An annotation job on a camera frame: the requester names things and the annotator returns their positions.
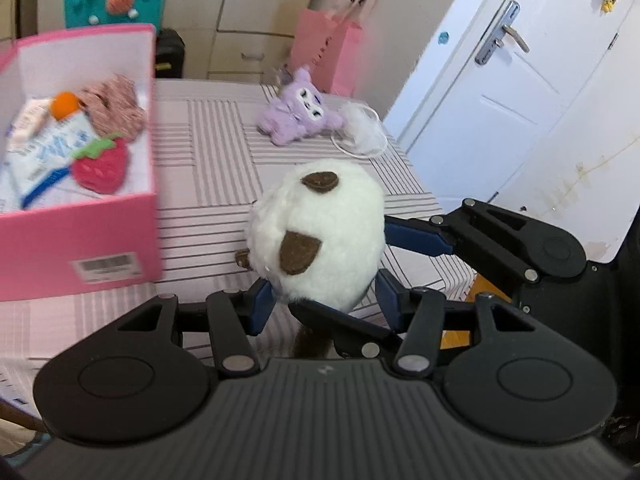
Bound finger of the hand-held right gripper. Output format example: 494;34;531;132
289;300;402;359
384;199;551;281

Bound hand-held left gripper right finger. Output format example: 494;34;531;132
375;270;539;376

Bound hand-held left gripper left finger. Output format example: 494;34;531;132
117;278;273;379

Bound white plush toy brown ears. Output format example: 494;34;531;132
235;158;387;359

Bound pink cardboard box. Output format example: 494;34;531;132
0;23;163;302

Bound red strawberry plush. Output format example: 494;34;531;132
70;132;130;196

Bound blue tissue pack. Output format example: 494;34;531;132
2;112;98;209

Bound small white tissue pack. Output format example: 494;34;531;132
6;98;55;151

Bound striped tablecloth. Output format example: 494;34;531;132
0;79;476;406

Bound white door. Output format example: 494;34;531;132
382;0;640;263

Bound purple plush toy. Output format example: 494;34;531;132
256;66;345;147

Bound pink paper bag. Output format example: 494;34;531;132
289;8;365;97

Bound pink knitted scrunchie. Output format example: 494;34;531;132
77;74;147;142

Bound black suitcase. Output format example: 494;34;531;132
154;28;187;80

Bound beige wardrobe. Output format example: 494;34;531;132
0;0;331;81

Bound printed paper sheet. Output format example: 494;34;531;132
0;165;31;216

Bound orange plush ball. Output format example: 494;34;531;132
51;91;81;121

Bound silver door handle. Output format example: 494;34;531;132
474;0;531;66

